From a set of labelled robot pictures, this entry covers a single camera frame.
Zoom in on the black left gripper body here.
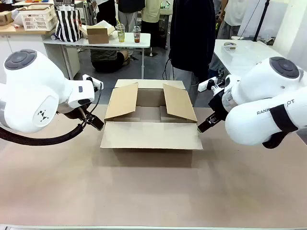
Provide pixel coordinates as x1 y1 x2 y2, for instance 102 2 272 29
57 105 93 121

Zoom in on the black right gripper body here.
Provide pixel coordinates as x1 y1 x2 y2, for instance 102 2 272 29
208 87 231 115

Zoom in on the large brown cardboard box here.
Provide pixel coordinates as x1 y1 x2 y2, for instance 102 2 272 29
100 79 204 154

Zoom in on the small open cardboard box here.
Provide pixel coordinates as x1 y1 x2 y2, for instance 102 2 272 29
79 20 116 45

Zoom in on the flat cardboard box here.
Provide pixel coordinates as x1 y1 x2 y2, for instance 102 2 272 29
0 11 14 26

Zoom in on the white rounded table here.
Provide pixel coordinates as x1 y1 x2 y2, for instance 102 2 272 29
212 39 286 78

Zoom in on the small white basket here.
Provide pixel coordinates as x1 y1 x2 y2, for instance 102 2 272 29
221 42 238 52

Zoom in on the dark bag on floor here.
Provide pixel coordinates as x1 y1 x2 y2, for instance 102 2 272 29
90 49 126 73

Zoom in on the person in black hoodie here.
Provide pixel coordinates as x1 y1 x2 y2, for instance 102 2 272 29
168 0 216 107

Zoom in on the bystander in white shirt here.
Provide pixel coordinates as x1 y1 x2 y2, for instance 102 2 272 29
208 0 248 78

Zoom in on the white folding table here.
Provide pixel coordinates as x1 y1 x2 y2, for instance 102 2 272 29
43 32 151 80

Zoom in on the black white striped bag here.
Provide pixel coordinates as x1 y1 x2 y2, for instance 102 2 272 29
55 8 83 43

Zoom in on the plastic cup green drink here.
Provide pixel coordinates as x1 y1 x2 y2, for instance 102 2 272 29
116 23 126 43

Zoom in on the black tripod pole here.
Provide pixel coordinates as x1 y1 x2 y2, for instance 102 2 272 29
253 0 271 43

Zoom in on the plastic cup brown drink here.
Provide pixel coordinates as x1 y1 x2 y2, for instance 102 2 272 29
132 25 142 44

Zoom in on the white plastic crate basket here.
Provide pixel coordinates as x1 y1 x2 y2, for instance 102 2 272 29
19 4 58 32

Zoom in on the bystander in yellow shirt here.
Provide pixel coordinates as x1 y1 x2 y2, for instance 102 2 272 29
141 0 166 50

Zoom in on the bystander in grey trousers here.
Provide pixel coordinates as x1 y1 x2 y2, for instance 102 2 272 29
117 0 146 26

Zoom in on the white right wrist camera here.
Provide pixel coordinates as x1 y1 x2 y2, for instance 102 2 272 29
198 77 225 92

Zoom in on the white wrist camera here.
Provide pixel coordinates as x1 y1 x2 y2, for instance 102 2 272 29
83 74 104 90
198 77 225 92

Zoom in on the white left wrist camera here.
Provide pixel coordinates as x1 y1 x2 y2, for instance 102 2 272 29
83 74 104 90

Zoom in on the black left arm cable sleeve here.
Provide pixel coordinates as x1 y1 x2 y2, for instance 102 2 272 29
0 82 104 146

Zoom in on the black arm cable sleeve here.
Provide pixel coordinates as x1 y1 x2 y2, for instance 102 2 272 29
0 82 104 146
262 104 298 150

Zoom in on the black right arm cable sleeve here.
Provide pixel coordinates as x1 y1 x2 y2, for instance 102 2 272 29
262 104 298 150

